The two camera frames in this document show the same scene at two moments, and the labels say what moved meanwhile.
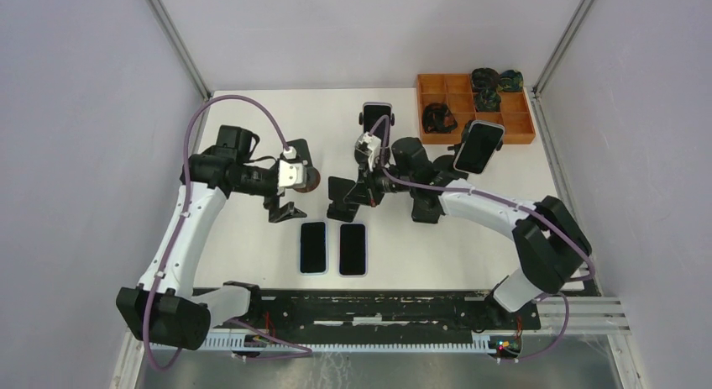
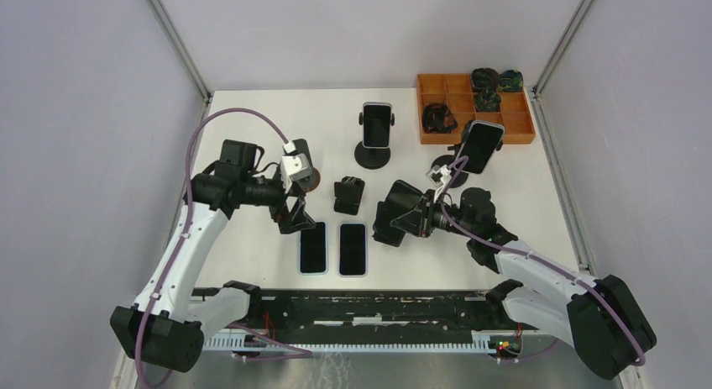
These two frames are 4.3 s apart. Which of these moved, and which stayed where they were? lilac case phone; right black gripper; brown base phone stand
Moved: right black gripper
Stayed: lilac case phone; brown base phone stand
